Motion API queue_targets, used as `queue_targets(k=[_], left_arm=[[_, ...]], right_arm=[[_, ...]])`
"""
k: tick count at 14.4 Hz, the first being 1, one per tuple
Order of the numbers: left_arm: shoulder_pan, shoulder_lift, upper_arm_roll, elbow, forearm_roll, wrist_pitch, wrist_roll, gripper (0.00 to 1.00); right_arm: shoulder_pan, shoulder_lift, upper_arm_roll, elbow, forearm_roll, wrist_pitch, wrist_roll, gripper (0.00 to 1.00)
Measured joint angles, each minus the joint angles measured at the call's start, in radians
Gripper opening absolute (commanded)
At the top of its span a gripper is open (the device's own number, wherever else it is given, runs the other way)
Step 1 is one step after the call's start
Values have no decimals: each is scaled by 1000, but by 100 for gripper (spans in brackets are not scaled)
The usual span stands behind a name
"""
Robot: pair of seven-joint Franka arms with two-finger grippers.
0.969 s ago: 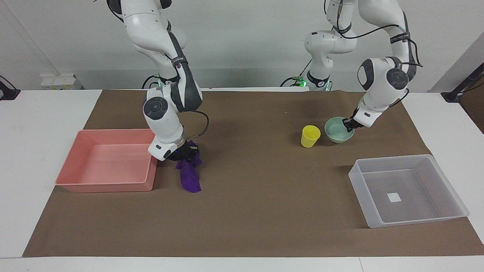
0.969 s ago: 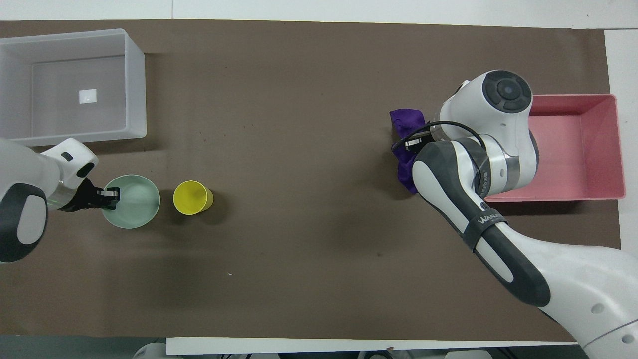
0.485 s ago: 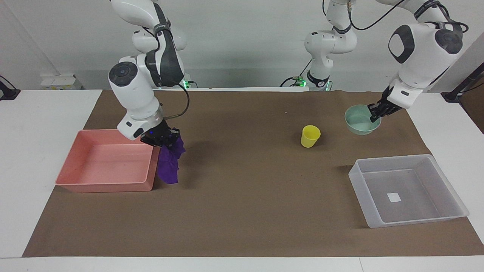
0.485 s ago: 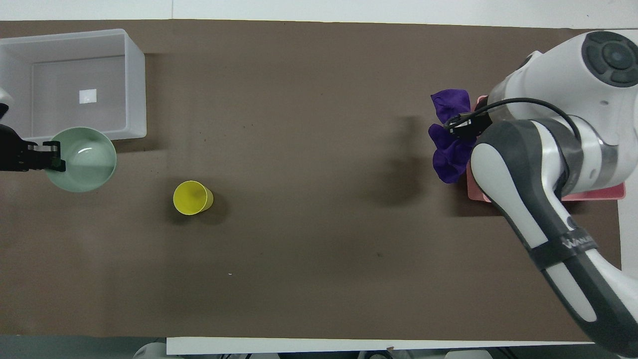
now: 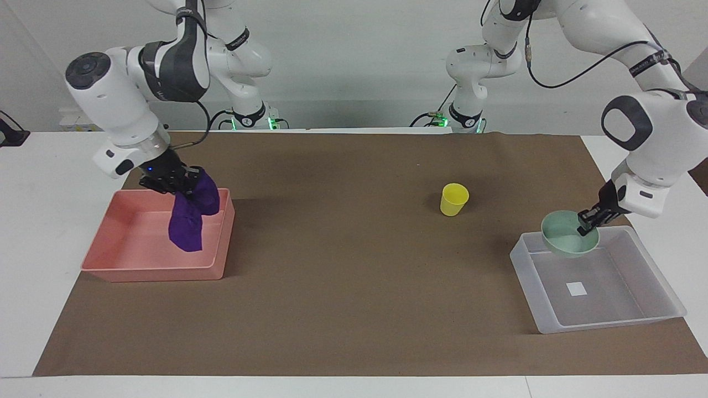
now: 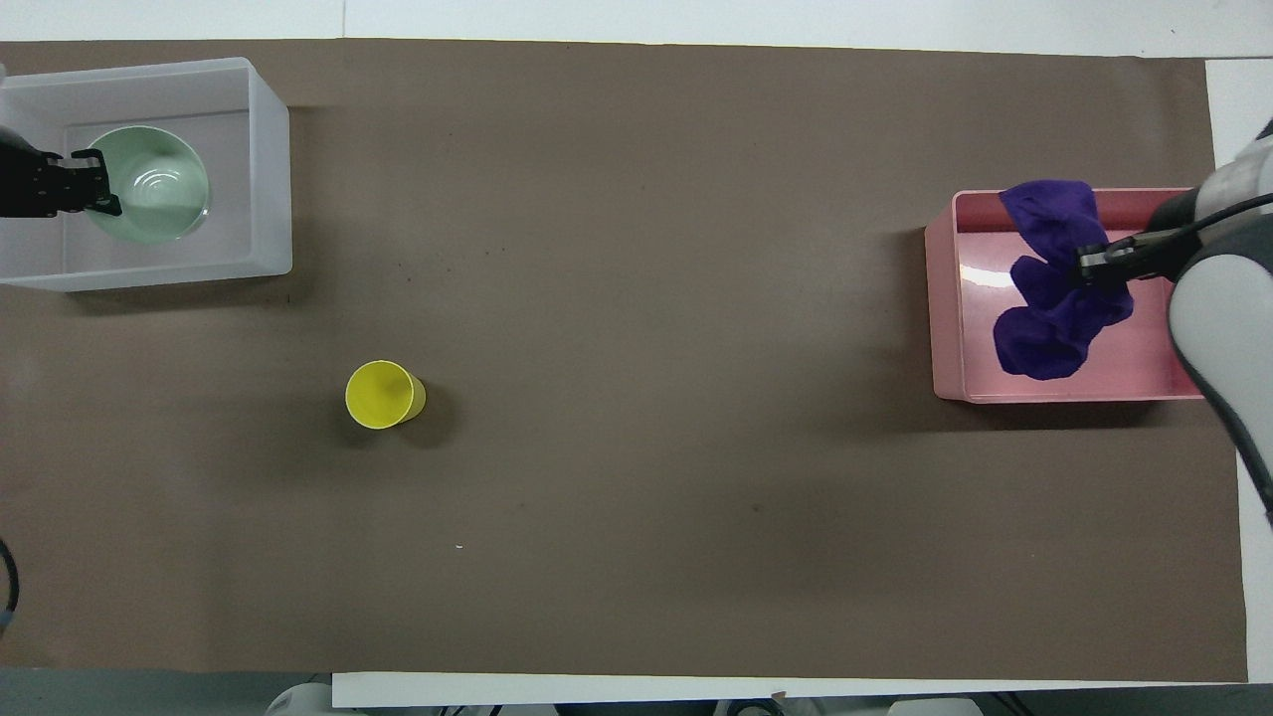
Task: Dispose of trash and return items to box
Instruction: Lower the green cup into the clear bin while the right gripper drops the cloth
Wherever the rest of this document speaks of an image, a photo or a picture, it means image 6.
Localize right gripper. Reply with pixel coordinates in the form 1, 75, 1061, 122
1132, 189, 1210, 282

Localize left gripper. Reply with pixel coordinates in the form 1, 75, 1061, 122
0, 123, 123, 221

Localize pale green bowl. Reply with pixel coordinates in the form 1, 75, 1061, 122
82, 124, 213, 244

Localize purple cloth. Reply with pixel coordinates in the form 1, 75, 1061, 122
992, 179, 1136, 382

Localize pink box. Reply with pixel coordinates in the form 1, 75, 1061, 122
924, 186, 1212, 405

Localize translucent white plastic box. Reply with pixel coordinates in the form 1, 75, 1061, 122
0, 57, 294, 293

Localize yellow cup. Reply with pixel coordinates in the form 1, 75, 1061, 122
344, 359, 428, 432

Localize black cable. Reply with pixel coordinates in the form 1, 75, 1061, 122
0, 537, 22, 637
1132, 192, 1273, 246

